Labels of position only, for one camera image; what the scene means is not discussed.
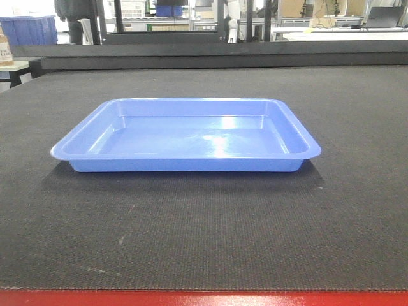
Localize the cardboard box far left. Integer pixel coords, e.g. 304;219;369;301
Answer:
0;29;14;66

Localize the person in dark clothes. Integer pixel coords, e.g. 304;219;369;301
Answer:
54;0;97;45

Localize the black metal frame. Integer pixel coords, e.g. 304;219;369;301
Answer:
95;1;277;45

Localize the grey laptop on desk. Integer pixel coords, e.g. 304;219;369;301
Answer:
362;6;404;29

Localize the blue plastic tray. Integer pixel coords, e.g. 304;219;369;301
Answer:
50;98;321;172

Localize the black fabric table mat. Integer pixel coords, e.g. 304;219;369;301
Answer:
1;66;407;290

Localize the blue crate background left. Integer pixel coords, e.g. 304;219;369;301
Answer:
1;15;58;46

